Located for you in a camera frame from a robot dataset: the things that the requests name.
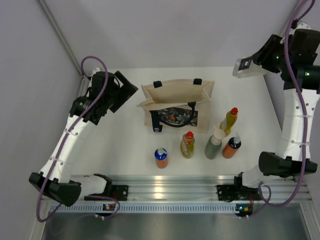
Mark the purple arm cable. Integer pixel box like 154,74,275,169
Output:
36,56,121,223
249,0,317,220

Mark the white slotted cable duct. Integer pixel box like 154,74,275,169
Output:
57,202,250,214

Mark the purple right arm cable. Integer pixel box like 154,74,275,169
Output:
249,0,317,220

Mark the green pump bottle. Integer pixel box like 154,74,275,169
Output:
204,126,226,160

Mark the right aluminium frame post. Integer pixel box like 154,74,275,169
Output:
277,0,302,37

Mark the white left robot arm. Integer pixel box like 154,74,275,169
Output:
29,71,138,207

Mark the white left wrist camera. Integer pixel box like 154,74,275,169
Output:
89,67,101,77

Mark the aluminium frame post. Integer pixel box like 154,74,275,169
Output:
277,0,302,37
35,0,82,76

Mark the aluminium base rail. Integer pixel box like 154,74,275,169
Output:
110,175,312,203

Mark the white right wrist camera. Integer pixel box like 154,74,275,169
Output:
291,21,311,31

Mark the yellow bottle red cap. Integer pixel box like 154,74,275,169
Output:
180,131,195,159
219,107,239,136

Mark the left aluminium frame post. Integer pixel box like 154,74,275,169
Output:
35,0,82,76

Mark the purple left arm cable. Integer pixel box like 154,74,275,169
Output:
36,56,121,223

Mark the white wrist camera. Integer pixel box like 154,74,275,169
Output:
89,67,101,77
291,21,311,31

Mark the clear bottle dark cap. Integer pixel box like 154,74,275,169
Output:
232,56,267,79

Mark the beige canvas tote bag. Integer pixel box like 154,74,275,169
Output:
138,78,215,133

